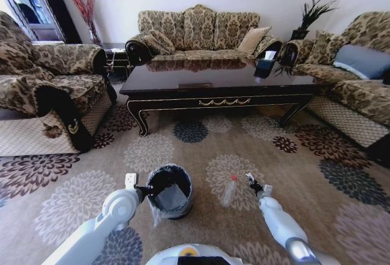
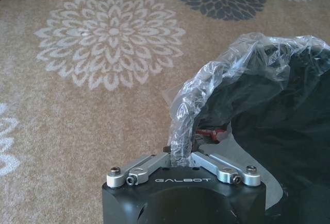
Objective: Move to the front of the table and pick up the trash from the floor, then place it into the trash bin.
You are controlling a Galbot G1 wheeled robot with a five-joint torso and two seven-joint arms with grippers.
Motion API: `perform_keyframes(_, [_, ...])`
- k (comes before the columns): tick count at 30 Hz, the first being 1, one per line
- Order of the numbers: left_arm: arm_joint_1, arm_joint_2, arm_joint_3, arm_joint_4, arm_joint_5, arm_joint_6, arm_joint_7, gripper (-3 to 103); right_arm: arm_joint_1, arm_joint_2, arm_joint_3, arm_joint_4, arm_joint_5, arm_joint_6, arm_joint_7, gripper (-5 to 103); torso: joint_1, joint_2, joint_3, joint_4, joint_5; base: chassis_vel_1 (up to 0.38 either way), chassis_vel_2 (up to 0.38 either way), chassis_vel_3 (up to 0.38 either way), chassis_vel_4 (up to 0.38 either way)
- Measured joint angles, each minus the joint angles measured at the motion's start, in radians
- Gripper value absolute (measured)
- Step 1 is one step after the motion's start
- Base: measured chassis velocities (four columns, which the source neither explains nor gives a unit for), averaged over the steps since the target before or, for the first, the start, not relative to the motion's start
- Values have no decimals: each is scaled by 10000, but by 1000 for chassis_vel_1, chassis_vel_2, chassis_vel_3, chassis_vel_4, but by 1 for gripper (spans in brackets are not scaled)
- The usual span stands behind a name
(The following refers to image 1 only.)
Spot round grey trash bin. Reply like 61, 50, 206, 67
147, 166, 194, 221

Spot thin plastic bin liner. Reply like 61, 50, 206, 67
146, 164, 194, 228

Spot clear plastic bottle red cap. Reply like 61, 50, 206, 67
221, 174, 239, 208

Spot floral patterned rug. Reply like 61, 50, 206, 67
0, 102, 390, 265

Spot white robot front shell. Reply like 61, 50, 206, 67
145, 244, 245, 265

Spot dark glossy wooden coffee table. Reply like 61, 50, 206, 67
119, 58, 325, 137

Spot black tissue box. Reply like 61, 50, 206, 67
253, 51, 277, 79

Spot patterned sofa with lattice base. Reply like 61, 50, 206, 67
280, 11, 390, 157

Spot beige square cushion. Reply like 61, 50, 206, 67
237, 26, 272, 56

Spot dark side table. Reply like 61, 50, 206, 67
101, 42, 129, 76

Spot patterned sofa cushion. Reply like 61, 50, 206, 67
147, 29, 177, 56

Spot patterned armchair with dark arms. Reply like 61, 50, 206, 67
0, 10, 118, 157

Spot patterned square cushion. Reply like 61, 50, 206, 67
310, 29, 349, 66

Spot patterned three-seat sofa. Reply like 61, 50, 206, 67
125, 4, 283, 66

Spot grey cushion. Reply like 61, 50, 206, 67
333, 44, 390, 80

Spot dark plant in black pot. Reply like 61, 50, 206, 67
290, 0, 344, 41

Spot red branches in vase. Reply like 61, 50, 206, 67
62, 0, 104, 47

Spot window with dark frame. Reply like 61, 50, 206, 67
0, 0, 82, 44

